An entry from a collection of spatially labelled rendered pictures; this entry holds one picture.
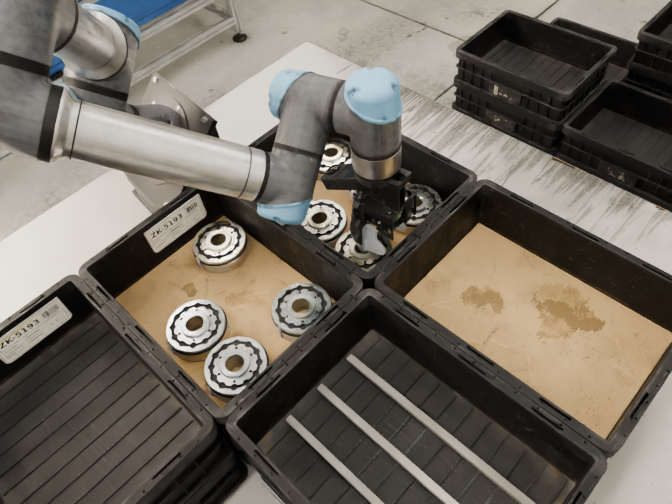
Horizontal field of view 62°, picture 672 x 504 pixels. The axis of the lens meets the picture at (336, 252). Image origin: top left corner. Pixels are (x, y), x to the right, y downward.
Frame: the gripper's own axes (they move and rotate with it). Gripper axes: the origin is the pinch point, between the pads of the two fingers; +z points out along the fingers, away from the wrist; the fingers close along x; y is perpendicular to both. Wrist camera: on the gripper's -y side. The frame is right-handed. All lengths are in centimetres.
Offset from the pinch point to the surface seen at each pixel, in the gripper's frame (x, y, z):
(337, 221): -0.7, -7.4, -1.3
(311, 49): 59, -66, 15
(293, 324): -22.1, 0.0, -1.0
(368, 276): -11.2, 7.8, -8.1
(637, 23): 237, -13, 85
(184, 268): -23.7, -26.5, 1.9
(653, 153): 105, 29, 47
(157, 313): -33.3, -23.1, 1.9
